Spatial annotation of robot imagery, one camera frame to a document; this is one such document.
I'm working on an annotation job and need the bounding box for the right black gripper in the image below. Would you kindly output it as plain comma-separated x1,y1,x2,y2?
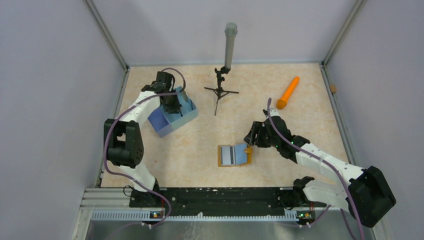
244,120,280,148

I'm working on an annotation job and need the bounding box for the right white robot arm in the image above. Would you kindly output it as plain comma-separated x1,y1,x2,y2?
243,108,397,228

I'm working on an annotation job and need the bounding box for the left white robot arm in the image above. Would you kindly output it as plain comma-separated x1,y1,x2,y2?
103,67,186,207

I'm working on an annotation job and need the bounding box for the orange marker pen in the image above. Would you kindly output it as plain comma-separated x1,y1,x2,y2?
276,76,300,110

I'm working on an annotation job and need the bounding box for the blue compartment organizer box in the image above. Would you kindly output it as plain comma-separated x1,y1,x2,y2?
148,95,199,138

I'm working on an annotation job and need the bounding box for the black tripod stand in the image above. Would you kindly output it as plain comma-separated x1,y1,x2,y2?
204,66,240,116

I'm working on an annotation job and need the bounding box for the small wooden block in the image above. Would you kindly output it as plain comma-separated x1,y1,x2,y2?
329,84,337,94

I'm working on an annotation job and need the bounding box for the grey microphone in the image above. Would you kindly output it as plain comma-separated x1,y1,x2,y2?
224,22,238,69

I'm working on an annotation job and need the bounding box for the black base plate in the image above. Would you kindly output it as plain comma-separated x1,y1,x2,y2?
129,187,326,217

